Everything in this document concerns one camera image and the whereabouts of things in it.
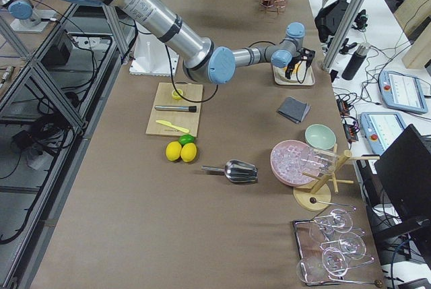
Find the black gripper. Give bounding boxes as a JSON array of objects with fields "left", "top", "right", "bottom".
[{"left": 284, "top": 47, "right": 315, "bottom": 79}]

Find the yellow lemon right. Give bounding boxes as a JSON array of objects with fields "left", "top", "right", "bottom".
[{"left": 180, "top": 143, "right": 197, "bottom": 162}]

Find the lower teach pendant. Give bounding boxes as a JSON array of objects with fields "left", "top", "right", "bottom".
[{"left": 360, "top": 112, "right": 406, "bottom": 155}]

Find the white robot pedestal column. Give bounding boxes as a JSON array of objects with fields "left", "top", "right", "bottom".
[{"left": 130, "top": 24, "right": 179, "bottom": 76}]

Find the black thermos bottle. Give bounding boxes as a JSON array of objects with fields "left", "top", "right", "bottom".
[{"left": 341, "top": 42, "right": 370, "bottom": 80}]

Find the yellow lemon left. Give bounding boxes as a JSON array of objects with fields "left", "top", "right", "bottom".
[{"left": 165, "top": 141, "right": 183, "bottom": 162}]

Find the pink bowl of ice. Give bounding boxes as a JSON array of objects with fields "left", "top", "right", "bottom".
[{"left": 270, "top": 140, "right": 314, "bottom": 187}]

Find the teach pendant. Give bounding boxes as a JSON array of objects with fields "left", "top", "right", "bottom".
[
  {"left": 360, "top": 112, "right": 406, "bottom": 155},
  {"left": 378, "top": 70, "right": 428, "bottom": 114}
]

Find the bamboo cutting board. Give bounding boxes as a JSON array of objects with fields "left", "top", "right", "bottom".
[{"left": 145, "top": 82, "right": 201, "bottom": 137}]

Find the wine glass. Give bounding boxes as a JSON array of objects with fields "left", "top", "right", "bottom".
[
  {"left": 312, "top": 209, "right": 353, "bottom": 235},
  {"left": 320, "top": 232, "right": 366, "bottom": 260},
  {"left": 296, "top": 247, "right": 374, "bottom": 286}
]

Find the half lemon slice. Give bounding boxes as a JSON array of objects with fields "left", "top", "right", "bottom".
[{"left": 171, "top": 89, "right": 183, "bottom": 100}]

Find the wooden cup holder tree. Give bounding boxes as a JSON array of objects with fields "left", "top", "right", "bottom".
[{"left": 293, "top": 144, "right": 380, "bottom": 212}]

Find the wine glass middle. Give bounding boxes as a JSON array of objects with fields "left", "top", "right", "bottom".
[{"left": 320, "top": 232, "right": 366, "bottom": 260}]

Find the cream round plate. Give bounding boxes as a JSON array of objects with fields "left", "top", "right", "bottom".
[{"left": 272, "top": 67, "right": 306, "bottom": 85}]

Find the mint green bowl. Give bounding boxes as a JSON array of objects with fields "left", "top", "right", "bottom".
[{"left": 304, "top": 124, "right": 336, "bottom": 150}]

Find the aluminium frame post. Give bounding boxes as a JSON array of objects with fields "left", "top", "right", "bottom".
[{"left": 321, "top": 0, "right": 364, "bottom": 73}]

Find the steel muddler rod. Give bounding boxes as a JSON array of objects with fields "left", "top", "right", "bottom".
[{"left": 154, "top": 105, "right": 197, "bottom": 113}]

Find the yellow lemon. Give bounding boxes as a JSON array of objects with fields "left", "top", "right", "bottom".
[
  {"left": 165, "top": 141, "right": 183, "bottom": 162},
  {"left": 180, "top": 143, "right": 197, "bottom": 162}
]

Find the grey folded cloth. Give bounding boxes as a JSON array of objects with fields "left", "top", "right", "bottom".
[{"left": 277, "top": 97, "right": 310, "bottom": 124}]

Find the wine glass upper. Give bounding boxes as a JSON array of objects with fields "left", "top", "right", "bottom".
[{"left": 312, "top": 209, "right": 353, "bottom": 235}]

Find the green lime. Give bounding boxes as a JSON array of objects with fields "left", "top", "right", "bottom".
[{"left": 178, "top": 134, "right": 195, "bottom": 146}]

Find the wine glass lower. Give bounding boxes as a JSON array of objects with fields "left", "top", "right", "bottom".
[{"left": 296, "top": 247, "right": 374, "bottom": 286}]

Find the yellow plastic knife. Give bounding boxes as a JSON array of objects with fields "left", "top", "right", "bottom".
[{"left": 156, "top": 120, "right": 190, "bottom": 133}]

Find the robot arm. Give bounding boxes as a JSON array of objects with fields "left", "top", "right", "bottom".
[{"left": 1, "top": 0, "right": 56, "bottom": 33}]

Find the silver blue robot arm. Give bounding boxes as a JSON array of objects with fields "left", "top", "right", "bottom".
[{"left": 65, "top": 0, "right": 306, "bottom": 84}]

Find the black monitor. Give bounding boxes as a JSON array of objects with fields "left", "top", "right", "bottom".
[{"left": 375, "top": 124, "right": 430, "bottom": 221}]

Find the metal ice scoop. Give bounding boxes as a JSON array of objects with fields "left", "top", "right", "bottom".
[{"left": 201, "top": 160, "right": 258, "bottom": 184}]

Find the cream rabbit tray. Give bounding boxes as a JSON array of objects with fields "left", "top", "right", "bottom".
[{"left": 282, "top": 66, "right": 315, "bottom": 86}]

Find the upper teach pendant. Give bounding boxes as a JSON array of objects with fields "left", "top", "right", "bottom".
[{"left": 378, "top": 70, "right": 428, "bottom": 114}]

